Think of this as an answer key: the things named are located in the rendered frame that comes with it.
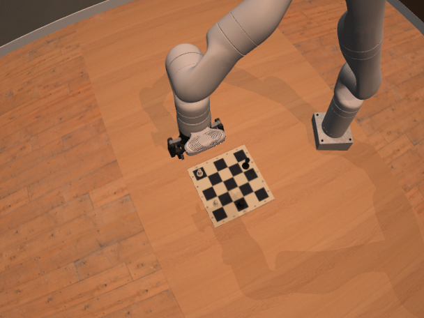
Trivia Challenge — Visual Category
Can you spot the black and tan chessboard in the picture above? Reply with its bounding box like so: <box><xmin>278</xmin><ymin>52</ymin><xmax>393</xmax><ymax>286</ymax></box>
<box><xmin>188</xmin><ymin>145</ymin><xmax>275</xmax><ymax>228</ymax></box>

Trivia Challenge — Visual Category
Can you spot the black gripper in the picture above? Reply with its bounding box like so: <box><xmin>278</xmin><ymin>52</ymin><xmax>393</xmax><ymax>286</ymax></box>
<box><xmin>167</xmin><ymin>118</ymin><xmax>224</xmax><ymax>160</ymax></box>

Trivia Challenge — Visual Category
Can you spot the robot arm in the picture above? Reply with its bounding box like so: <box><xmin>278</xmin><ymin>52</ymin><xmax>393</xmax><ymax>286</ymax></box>
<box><xmin>165</xmin><ymin>0</ymin><xmax>386</xmax><ymax>156</ymax></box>

